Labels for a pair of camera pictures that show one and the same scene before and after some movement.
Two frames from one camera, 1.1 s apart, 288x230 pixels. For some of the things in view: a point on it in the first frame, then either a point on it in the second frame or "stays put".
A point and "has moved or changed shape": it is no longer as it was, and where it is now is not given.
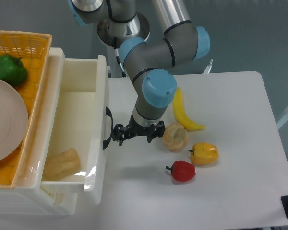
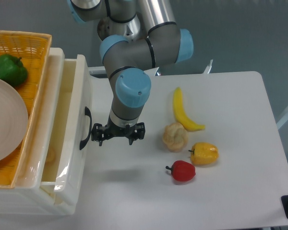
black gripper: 121,133 → 135,132
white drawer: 78,129 has moved or changed shape
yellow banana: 181,113 stays put
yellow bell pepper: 204,154 stays put
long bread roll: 61,166 → 51,155
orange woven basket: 32,50 stays put
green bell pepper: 9,69 stays put
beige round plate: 9,120 stays put
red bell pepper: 182,171 stays put
